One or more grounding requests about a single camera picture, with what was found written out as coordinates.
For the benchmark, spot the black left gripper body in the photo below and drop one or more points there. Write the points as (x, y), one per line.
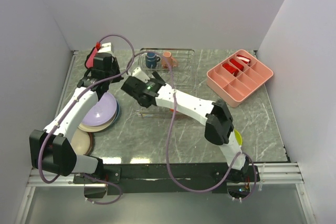
(115, 70)

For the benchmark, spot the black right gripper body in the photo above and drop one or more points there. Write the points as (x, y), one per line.
(157, 76)

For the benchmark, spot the dark blue mug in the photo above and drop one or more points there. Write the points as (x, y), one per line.
(151, 60)

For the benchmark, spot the wire dish rack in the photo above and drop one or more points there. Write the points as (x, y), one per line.
(184, 79)

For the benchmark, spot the pink mug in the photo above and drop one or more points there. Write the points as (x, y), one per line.
(168, 60)

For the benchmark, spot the pink compartment tray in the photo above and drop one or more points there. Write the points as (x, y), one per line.
(235, 90)

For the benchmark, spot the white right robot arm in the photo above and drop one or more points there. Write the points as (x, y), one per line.
(214, 115)

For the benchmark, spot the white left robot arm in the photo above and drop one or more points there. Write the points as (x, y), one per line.
(50, 148)

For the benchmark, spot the pink cloth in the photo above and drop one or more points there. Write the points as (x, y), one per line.
(90, 58)

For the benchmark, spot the blue plate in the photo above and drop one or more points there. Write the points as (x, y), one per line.
(117, 113)

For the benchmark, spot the lavender plate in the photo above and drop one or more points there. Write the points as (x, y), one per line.
(102, 111)

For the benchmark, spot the brown rimmed cream plate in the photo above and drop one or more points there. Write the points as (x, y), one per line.
(82, 142)

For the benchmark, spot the black base beam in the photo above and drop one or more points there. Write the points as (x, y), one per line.
(154, 178)

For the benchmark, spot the yellow-green bowl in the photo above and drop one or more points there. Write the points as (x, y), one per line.
(238, 137)

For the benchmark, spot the red white item in tray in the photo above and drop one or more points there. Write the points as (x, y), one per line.
(244, 59)

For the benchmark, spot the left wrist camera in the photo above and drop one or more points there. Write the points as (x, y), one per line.
(104, 47)

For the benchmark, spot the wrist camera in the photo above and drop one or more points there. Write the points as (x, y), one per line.
(104, 47)
(140, 74)

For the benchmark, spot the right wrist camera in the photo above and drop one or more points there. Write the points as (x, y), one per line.
(140, 74)

